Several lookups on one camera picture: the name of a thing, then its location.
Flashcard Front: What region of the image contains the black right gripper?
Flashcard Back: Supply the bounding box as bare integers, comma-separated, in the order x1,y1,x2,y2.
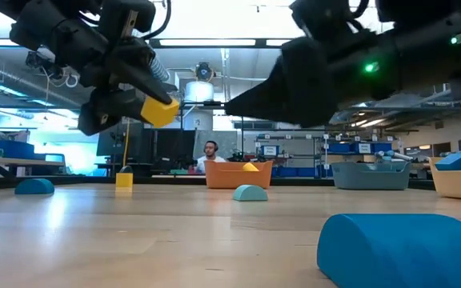
224,30,367,129

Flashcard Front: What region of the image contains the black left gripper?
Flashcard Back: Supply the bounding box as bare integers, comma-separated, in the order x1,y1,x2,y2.
10,2,174,137

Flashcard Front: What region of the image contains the yellow cube block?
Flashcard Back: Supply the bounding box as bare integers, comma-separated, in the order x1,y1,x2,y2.
114,172,134,189
140,95,180,129

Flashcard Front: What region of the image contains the blue cube block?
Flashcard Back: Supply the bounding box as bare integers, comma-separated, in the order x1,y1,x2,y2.
434,151,461,172

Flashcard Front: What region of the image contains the black monitor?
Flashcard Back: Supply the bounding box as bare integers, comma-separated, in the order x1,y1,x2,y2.
96,122,146,158

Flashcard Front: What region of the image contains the blue box white label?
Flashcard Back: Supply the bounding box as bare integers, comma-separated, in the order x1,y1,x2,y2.
260,144,279,158

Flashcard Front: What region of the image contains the white cylindrical tank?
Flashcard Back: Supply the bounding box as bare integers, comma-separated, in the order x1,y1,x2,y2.
183,80,215,103

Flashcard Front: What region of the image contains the blue floor crate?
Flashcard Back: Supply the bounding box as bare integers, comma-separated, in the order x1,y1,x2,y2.
272,166,334,178

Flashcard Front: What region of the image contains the long ceiling light bar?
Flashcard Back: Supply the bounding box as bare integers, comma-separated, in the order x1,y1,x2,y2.
0,38,294,50

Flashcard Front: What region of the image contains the person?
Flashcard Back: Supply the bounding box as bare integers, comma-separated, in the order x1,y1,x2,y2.
195,140,227,174

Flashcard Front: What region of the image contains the grey teal plastic bin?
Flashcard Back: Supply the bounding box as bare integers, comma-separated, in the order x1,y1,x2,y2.
330,160,411,191

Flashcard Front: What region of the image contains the orange plastic bin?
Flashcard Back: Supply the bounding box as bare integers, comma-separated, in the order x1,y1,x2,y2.
204,159,275,190

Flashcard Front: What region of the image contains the light blue half-cylinder block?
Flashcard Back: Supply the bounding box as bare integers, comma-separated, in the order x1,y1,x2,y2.
232,184,269,202

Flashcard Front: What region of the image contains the large blue tub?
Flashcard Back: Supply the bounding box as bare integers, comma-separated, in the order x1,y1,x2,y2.
0,139,35,160

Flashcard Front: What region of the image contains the yellow plastic bin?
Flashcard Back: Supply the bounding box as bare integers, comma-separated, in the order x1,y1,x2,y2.
428,156,461,202

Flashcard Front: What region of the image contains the silver flexible duct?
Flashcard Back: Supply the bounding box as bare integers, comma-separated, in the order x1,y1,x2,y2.
150,55,179,93

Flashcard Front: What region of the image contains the yellow hanging cable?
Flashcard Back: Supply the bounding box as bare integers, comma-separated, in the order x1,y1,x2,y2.
122,118,132,168

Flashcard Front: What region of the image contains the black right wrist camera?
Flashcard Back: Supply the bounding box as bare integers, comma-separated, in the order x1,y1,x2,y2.
289,0,370,41

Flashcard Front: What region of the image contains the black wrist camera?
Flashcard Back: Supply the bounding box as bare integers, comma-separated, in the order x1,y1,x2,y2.
98,0,158,39
289,0,370,41

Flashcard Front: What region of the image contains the black hanging cord reel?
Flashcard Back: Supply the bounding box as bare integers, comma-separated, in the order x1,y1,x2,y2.
194,61,215,82
25,50,66,81

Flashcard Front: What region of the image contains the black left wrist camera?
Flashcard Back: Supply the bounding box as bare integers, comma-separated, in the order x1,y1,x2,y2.
98,0,158,39

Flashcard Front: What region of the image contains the black metal table frame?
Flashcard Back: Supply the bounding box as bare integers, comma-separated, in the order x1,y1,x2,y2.
0,165,435,191

